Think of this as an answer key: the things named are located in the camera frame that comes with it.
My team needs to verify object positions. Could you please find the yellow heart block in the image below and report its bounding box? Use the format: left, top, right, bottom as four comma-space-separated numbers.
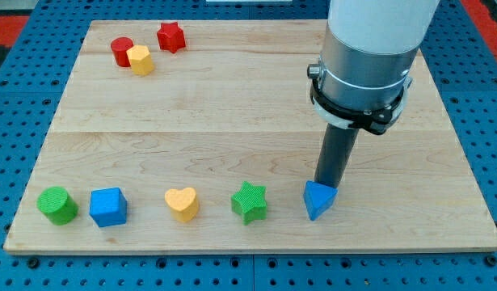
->
164, 188, 200, 223

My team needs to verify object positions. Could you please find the blue cube block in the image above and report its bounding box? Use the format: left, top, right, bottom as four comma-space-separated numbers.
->
89, 188, 128, 228

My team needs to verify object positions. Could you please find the red star block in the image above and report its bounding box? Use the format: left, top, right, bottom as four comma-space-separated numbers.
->
157, 22, 187, 53

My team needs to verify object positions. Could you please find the green star block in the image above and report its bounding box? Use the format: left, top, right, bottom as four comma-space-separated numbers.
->
231, 181, 267, 226

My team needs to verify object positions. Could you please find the wooden board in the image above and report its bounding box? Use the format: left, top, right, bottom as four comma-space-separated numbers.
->
4, 20, 497, 255

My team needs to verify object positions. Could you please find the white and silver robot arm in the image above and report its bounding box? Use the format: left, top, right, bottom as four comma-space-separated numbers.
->
307, 0, 439, 135

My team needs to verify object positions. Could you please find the yellow hexagon block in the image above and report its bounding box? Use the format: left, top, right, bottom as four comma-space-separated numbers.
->
126, 45, 154, 76

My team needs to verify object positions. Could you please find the green cylinder block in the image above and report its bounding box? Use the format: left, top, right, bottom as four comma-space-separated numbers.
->
36, 186, 78, 226

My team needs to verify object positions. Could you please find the blue triangle block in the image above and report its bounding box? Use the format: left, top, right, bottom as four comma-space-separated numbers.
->
303, 180, 338, 221

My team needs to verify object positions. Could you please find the red cylinder block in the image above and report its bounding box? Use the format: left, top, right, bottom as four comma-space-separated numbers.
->
110, 37, 133, 67

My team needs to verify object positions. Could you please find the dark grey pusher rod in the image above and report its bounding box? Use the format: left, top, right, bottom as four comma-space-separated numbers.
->
314, 124, 359, 188

